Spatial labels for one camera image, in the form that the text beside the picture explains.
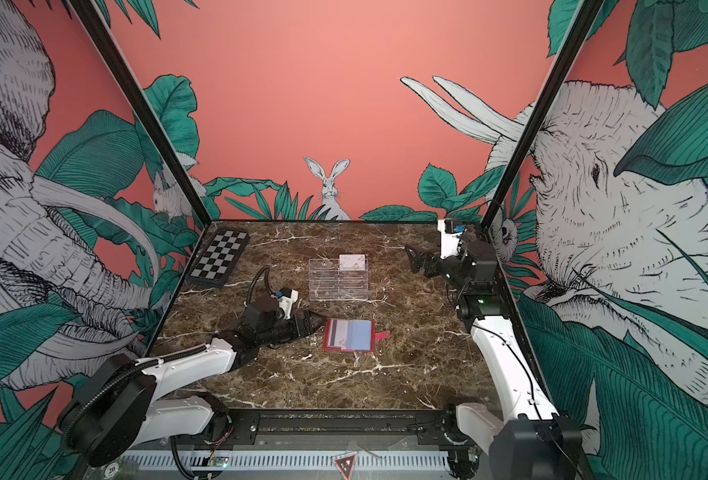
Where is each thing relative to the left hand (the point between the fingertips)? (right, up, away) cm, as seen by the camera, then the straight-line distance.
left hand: (323, 319), depth 83 cm
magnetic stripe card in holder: (+3, -6, +7) cm, 10 cm away
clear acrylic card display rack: (-1, +8, +20) cm, 22 cm away
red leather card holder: (+8, -6, +7) cm, 12 cm away
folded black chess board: (-41, +15, +20) cm, 48 cm away
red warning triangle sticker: (+8, -31, -15) cm, 35 cm away
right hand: (+26, +23, -8) cm, 36 cm away
